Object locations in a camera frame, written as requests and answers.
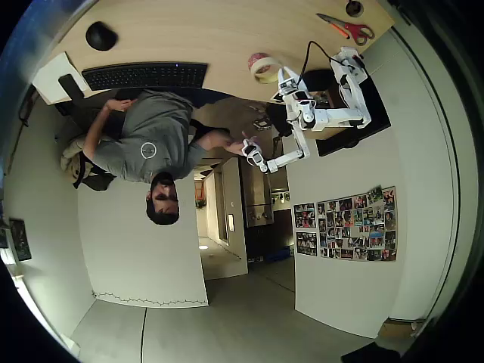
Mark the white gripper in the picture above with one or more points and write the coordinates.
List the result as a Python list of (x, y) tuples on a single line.
[(282, 78)]

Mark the beige masking tape roll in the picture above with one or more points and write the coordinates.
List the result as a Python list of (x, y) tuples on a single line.
[(265, 78)]

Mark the white leader arm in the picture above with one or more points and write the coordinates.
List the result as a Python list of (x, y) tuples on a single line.
[(287, 157)]

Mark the person's right forearm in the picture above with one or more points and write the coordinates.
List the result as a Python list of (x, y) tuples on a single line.
[(213, 140)]

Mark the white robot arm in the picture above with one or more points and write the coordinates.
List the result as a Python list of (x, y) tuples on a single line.
[(340, 115)]

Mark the person's left forearm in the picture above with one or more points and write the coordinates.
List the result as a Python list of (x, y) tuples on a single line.
[(96, 130)]

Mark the person's right hand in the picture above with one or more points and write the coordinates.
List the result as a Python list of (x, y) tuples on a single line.
[(238, 146)]

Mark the person's left hand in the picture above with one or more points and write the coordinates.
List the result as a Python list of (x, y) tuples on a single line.
[(121, 104)]

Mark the black-and-white marker card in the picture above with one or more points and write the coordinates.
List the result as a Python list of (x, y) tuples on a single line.
[(277, 98)]

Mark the black flat panel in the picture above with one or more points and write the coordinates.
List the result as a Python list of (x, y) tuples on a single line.
[(363, 138)]

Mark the stainless steel fridge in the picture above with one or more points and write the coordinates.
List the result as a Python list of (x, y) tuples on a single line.
[(258, 193)]

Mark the black keyboard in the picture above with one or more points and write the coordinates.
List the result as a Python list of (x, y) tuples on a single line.
[(145, 76)]

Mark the small photo sheet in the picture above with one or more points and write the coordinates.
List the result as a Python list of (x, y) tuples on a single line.
[(306, 244), (304, 215)]

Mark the man in grey t-shirt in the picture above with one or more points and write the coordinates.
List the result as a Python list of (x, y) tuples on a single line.
[(151, 140)]

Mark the large photo collage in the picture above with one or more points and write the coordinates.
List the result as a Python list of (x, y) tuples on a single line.
[(357, 224)]

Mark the blue crate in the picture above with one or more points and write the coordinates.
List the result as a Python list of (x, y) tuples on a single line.
[(279, 256)]

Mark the black computer mouse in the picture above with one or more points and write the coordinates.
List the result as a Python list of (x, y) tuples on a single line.
[(100, 36)]

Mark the black smartphone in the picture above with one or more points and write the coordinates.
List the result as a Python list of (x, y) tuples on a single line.
[(71, 87)]

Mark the beige jacket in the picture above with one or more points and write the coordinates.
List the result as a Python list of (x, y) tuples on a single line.
[(75, 160)]

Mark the white paper pad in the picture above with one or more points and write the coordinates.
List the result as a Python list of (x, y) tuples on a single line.
[(51, 77)]

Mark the dark framed picture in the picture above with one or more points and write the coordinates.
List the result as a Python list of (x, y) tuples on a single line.
[(20, 240)]

